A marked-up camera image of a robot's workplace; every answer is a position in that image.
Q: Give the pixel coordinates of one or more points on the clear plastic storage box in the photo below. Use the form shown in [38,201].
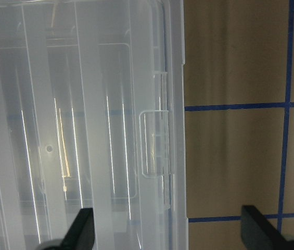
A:
[92,116]

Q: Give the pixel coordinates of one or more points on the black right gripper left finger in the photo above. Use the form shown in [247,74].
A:
[81,234]

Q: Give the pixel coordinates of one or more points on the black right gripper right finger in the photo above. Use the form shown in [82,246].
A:
[257,232]

